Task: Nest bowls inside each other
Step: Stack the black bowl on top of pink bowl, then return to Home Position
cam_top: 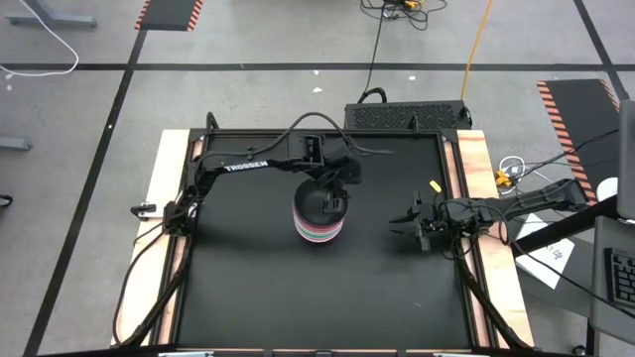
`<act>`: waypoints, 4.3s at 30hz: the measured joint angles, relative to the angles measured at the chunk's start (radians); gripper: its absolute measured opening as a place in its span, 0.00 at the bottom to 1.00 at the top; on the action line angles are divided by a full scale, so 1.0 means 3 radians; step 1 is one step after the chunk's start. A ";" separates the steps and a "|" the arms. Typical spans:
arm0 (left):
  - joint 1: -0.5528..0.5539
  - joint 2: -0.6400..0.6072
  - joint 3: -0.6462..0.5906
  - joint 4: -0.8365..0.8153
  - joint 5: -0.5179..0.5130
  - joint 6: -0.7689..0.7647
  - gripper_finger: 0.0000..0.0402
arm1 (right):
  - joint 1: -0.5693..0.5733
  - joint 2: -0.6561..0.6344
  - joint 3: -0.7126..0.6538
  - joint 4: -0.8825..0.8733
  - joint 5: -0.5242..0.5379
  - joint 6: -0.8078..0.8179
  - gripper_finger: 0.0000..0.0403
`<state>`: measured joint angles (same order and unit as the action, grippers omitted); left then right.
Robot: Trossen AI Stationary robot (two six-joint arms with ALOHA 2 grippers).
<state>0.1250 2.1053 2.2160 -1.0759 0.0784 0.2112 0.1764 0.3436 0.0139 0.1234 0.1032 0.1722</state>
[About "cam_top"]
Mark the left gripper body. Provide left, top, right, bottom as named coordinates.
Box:
left=310, top=138, right=363, bottom=197

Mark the grey monitor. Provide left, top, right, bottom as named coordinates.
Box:
left=617, top=98, right=635, bottom=222

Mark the yellow floor cable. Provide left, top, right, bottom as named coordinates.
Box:
left=459, top=0, right=496, bottom=102

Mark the black desk beam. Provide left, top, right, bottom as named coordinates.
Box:
left=512, top=195, right=621, bottom=258

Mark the white round cup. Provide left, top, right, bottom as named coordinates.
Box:
left=596, top=177, right=620, bottom=203

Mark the black table frame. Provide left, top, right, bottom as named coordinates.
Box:
left=168, top=111, right=485, bottom=354

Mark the thin black desk cable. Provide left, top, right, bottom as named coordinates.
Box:
left=515, top=128, right=621, bottom=178

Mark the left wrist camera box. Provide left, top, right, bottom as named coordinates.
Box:
left=299, top=133, right=324, bottom=165

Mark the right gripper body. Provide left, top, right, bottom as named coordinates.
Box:
left=411, top=190, right=453, bottom=252

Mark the black keyboard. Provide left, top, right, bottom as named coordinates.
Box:
left=603, top=247, right=635, bottom=309

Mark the white paper sheet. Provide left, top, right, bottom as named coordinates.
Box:
left=515, top=212, right=576, bottom=291

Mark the black hazard-striped floor mat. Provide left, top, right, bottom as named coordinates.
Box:
left=135, top=0, right=205, bottom=33
left=536, top=78, right=622, bottom=208

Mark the black computer case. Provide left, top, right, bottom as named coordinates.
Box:
left=344, top=100, right=473, bottom=132

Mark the grey desk foot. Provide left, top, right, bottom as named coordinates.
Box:
left=5, top=0, right=98, bottom=29

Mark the black bowl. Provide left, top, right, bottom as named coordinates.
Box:
left=292, top=178, right=349, bottom=230

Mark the black hanging arm cable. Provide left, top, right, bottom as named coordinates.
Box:
left=112, top=228, right=168, bottom=347

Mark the white coiled cable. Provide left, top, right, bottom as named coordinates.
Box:
left=498, top=155, right=528, bottom=180

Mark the grey metal foot bar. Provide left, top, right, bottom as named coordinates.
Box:
left=0, top=136, right=34, bottom=152

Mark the black power cable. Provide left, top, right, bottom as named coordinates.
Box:
left=363, top=9, right=389, bottom=105

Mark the white bowl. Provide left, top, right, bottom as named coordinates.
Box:
left=298, top=220, right=343, bottom=244

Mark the light wooden board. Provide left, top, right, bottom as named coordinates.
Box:
left=445, top=129, right=536, bottom=348
left=111, top=129, right=204, bottom=347

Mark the black clamp bracket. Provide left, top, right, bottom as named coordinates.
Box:
left=130, top=201, right=159, bottom=221

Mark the grey desk top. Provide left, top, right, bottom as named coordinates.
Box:
left=589, top=215, right=635, bottom=348

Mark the white floor cable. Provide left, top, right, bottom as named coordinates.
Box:
left=0, top=0, right=80, bottom=78

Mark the tangled black cable bundle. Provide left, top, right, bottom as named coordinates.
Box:
left=360, top=0, right=449, bottom=32

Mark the dark green bowl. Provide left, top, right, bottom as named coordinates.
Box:
left=293, top=212, right=346, bottom=238

